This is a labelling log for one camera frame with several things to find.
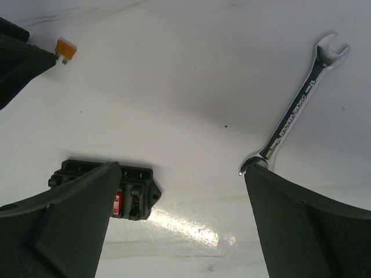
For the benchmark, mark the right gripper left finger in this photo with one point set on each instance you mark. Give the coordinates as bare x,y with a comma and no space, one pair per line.
60,232

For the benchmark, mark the small chrome open-end wrench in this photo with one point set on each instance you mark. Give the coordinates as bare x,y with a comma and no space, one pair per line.
324,60

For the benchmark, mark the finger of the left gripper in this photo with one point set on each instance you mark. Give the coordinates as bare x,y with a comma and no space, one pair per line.
20,61

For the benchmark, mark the red blade fuse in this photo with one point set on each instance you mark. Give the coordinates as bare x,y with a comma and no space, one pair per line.
118,205

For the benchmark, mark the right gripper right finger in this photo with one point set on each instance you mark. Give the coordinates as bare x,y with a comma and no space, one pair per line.
305,234

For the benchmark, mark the black fuse box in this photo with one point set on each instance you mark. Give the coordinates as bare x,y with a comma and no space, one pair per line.
140,192

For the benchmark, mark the orange blade fuse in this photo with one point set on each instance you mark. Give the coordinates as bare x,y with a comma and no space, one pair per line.
64,50

